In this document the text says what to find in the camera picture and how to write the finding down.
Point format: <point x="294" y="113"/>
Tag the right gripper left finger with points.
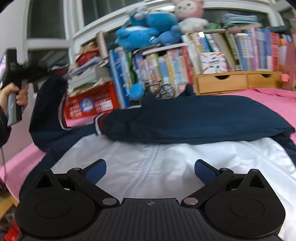
<point x="86" y="179"/>

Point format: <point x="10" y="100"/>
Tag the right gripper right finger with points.
<point x="214" y="181"/>

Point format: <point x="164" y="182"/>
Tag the white and navy jacket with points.
<point x="151" y="150"/>

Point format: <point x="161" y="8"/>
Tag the person's left hand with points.
<point x="21" y="97"/>

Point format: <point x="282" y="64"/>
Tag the pink bunny towel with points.
<point x="18" y="166"/>

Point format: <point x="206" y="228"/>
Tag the stack of papers and books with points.
<point x="92" y="74"/>

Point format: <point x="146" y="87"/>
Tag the red plastic crate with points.
<point x="95" y="101"/>

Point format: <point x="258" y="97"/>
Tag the wooden drawer organizer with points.
<point x="227" y="82"/>

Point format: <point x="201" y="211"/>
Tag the miniature bicycle model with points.
<point x="160" y="90"/>

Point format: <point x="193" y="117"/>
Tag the blue plush ball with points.
<point x="136" y="92"/>

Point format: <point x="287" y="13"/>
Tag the white pencil print box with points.
<point x="213" y="62"/>

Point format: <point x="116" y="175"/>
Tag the row of books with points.
<point x="246" y="49"/>

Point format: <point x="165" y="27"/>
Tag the blue plush toy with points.
<point x="148" y="28"/>

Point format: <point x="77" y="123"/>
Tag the pink and white plush bunny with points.
<point x="190" y="15"/>

